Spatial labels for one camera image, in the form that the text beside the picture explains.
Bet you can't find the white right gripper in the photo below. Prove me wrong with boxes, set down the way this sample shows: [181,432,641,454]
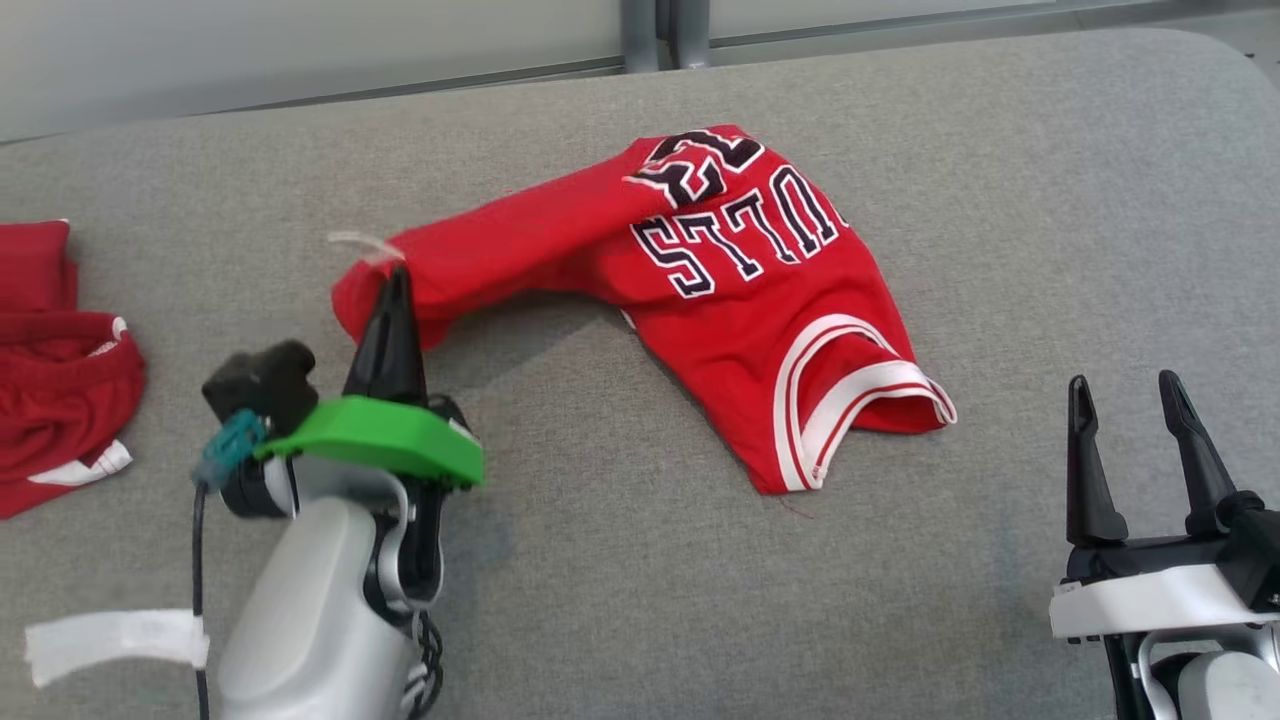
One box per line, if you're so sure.
[1050,370,1280,641]

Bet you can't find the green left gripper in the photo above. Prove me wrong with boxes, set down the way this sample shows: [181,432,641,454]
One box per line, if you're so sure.
[255,265,488,492]

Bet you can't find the red shorts with elastic waistband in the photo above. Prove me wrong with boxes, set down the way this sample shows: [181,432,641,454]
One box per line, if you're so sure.
[0,220,148,521]

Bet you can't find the red jersey with white sleeves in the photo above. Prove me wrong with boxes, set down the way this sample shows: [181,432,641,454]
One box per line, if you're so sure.
[330,123,959,498]

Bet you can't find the teal left camera connector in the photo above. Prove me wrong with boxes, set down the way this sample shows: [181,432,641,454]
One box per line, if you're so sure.
[193,408,271,488]

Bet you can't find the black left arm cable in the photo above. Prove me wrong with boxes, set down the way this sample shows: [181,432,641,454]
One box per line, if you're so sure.
[398,610,448,719]

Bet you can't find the black left camera cable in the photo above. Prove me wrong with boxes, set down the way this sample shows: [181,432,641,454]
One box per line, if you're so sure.
[190,480,213,720]

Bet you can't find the white cable strap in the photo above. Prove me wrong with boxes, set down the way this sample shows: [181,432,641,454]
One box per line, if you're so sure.
[25,608,211,689]

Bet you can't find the left grey metal frame post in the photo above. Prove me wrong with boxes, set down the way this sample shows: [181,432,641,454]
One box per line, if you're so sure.
[620,0,661,73]

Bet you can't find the grey partition post rounded foot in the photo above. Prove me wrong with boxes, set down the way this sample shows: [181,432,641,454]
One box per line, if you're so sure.
[672,0,713,71]

